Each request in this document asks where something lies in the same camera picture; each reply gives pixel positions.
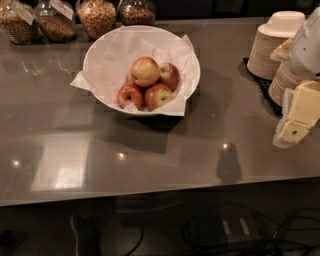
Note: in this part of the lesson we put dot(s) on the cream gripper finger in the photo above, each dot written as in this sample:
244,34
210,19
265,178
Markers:
300,113
282,52

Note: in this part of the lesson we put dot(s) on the red yellow apple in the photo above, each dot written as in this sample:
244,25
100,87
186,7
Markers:
145,71

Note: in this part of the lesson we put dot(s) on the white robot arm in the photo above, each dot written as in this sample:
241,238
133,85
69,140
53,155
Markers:
304,59

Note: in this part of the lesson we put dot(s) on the right rear red apple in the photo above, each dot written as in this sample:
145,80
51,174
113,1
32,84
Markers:
169,75

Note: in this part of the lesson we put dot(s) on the front right red apple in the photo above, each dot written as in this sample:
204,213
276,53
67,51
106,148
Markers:
157,96

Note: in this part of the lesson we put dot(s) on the white ceramic bowl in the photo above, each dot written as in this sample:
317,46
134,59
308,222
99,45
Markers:
113,50

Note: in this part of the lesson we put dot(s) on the front left red apple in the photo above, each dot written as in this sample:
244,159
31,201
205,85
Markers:
130,93

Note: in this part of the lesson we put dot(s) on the front stack paper bowls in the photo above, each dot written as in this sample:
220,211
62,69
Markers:
283,79

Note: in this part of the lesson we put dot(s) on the stack paper bowls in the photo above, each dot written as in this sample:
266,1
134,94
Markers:
281,26
283,79

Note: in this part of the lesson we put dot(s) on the rear stack paper bowls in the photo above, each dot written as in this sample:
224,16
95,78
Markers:
281,26

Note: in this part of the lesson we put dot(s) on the black mat under bowls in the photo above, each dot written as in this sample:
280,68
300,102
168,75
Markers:
272,108

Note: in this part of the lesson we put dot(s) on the black box under table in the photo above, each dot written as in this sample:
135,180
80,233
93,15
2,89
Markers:
226,227

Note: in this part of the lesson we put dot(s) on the glass cereal jar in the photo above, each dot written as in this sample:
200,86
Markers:
56,20
97,17
17,22
137,12

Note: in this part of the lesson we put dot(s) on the white paper liner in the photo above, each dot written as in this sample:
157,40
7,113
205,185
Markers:
110,71

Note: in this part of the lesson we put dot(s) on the leftmost glass cereal jar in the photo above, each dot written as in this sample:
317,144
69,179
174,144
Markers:
17,22

